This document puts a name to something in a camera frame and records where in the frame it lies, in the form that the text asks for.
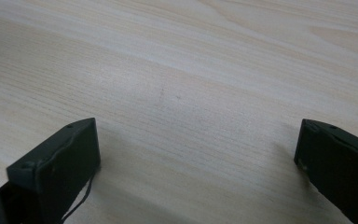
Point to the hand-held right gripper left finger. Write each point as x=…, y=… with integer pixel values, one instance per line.
x=62, y=165

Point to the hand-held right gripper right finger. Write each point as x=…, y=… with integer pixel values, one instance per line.
x=338, y=161

